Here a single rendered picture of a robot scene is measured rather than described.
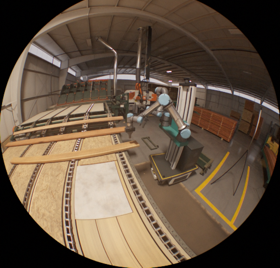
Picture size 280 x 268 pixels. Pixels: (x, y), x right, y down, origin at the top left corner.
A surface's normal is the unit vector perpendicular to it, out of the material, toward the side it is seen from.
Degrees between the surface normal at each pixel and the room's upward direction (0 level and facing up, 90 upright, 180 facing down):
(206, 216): 0
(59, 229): 0
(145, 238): 0
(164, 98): 84
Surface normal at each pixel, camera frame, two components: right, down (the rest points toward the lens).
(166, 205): 0.06, -0.92
